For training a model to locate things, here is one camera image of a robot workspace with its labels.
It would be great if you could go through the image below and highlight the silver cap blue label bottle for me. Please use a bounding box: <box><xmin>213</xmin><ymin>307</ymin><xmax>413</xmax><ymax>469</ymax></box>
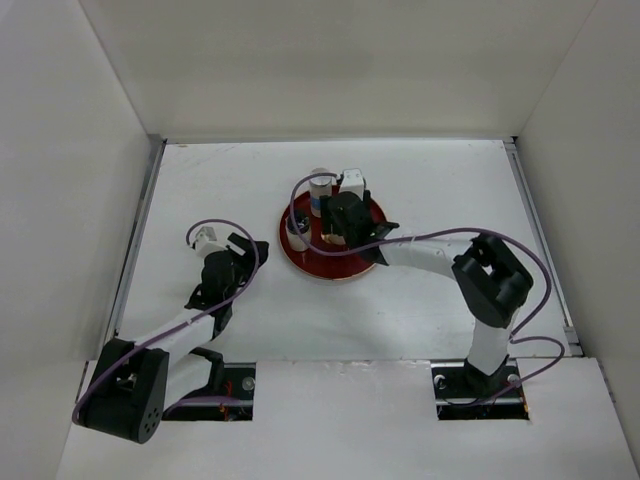
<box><xmin>308</xmin><ymin>167</ymin><xmax>334</xmax><ymax>218</ymax></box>

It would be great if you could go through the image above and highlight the black cap white spice bottle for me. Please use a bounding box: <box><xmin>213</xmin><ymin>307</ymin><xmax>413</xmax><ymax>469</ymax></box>
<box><xmin>285</xmin><ymin>209</ymin><xmax>312</xmax><ymax>252</ymax></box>

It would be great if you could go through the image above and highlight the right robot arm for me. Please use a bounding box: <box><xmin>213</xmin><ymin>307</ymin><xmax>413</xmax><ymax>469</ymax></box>
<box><xmin>321</xmin><ymin>192</ymin><xmax>534</xmax><ymax>396</ymax></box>

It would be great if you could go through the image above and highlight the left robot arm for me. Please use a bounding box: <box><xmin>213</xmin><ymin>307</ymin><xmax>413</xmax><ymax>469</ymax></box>
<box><xmin>72</xmin><ymin>227</ymin><xmax>269</xmax><ymax>444</ymax></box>

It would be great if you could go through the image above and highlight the red round tray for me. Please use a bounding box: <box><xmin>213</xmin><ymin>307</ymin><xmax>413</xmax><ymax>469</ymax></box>
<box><xmin>278</xmin><ymin>191</ymin><xmax>375</xmax><ymax>280</ymax></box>

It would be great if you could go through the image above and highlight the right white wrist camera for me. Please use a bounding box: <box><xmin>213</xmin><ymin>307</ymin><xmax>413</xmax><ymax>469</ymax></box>
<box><xmin>338</xmin><ymin>168</ymin><xmax>366</xmax><ymax>200</ymax></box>

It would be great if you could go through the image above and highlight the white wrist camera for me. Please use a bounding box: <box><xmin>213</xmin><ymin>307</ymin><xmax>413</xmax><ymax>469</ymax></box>
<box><xmin>191</xmin><ymin>226</ymin><xmax>224</xmax><ymax>259</ymax></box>
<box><xmin>338</xmin><ymin>168</ymin><xmax>366</xmax><ymax>200</ymax></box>

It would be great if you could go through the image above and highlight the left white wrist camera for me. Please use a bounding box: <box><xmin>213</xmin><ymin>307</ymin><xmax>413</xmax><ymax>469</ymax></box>
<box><xmin>191</xmin><ymin>226</ymin><xmax>224</xmax><ymax>259</ymax></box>

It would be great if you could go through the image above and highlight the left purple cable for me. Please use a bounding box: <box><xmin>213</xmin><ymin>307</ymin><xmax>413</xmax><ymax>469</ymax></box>
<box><xmin>72</xmin><ymin>218</ymin><xmax>260</xmax><ymax>426</ymax></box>

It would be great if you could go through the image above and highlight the purple cable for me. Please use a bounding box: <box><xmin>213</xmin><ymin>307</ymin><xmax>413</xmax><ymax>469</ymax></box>
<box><xmin>289</xmin><ymin>172</ymin><xmax>566</xmax><ymax>401</ymax></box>
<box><xmin>72</xmin><ymin>218</ymin><xmax>260</xmax><ymax>426</ymax></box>

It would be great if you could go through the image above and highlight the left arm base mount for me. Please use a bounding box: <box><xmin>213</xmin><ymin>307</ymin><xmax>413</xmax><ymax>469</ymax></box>
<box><xmin>163</xmin><ymin>348</ymin><xmax>257</xmax><ymax>422</ymax></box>

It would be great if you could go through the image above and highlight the left aluminium table rail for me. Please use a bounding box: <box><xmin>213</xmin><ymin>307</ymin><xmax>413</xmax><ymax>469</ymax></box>
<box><xmin>97</xmin><ymin>134</ymin><xmax>167</xmax><ymax>353</ymax></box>

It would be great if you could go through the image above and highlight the aluminium table rail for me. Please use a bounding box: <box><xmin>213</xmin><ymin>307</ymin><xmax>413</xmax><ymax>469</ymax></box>
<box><xmin>97</xmin><ymin>134</ymin><xmax>167</xmax><ymax>353</ymax></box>
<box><xmin>503</xmin><ymin>137</ymin><xmax>584</xmax><ymax>357</ymax></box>

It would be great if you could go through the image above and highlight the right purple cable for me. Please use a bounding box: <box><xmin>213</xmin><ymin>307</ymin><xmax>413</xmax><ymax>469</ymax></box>
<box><xmin>289</xmin><ymin>172</ymin><xmax>566</xmax><ymax>401</ymax></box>

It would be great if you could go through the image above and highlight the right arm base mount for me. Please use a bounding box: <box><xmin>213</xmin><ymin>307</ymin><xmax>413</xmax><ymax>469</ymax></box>
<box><xmin>431</xmin><ymin>360</ymin><xmax>529</xmax><ymax>421</ymax></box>

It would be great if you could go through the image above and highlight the right aluminium table rail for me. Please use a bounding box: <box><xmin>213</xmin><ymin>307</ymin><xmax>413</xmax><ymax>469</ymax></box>
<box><xmin>503</xmin><ymin>137</ymin><xmax>584</xmax><ymax>357</ymax></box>

